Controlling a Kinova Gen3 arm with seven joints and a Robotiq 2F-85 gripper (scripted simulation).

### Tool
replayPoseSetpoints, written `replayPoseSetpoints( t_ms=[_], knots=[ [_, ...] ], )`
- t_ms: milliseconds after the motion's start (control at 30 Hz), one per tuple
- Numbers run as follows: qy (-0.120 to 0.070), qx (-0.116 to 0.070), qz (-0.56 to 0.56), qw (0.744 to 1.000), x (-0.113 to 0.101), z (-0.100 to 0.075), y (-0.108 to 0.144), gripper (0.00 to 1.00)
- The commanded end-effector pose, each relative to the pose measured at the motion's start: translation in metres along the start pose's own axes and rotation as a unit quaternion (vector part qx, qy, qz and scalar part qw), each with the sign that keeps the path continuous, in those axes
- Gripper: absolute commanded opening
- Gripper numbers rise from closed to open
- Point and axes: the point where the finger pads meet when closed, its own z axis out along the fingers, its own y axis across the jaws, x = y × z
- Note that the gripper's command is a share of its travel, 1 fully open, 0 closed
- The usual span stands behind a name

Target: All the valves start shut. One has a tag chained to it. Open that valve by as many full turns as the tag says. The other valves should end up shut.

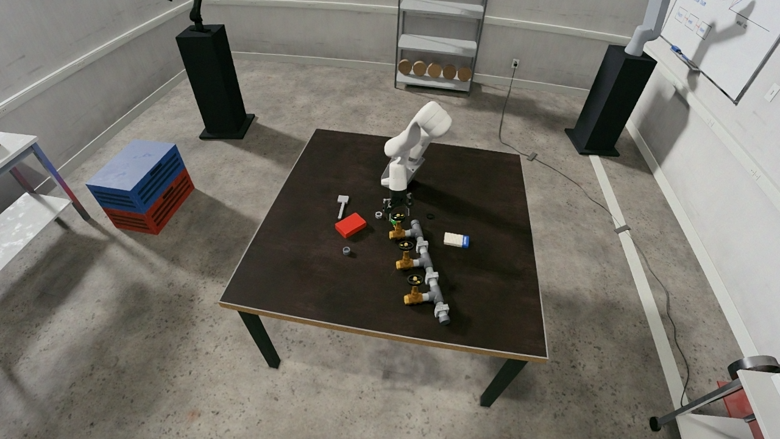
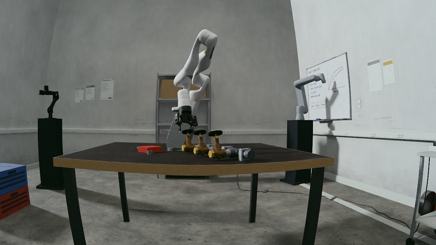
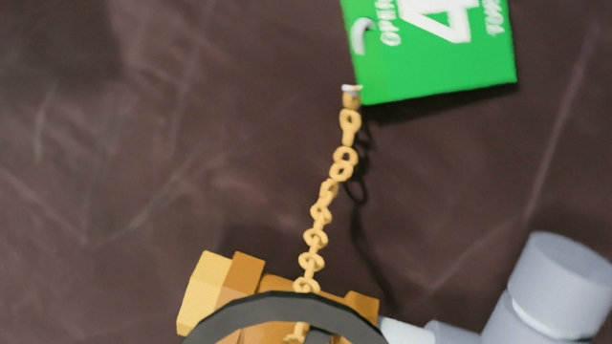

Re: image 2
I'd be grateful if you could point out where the red rectangular block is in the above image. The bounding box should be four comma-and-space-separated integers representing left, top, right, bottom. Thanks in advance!
138, 146, 162, 153

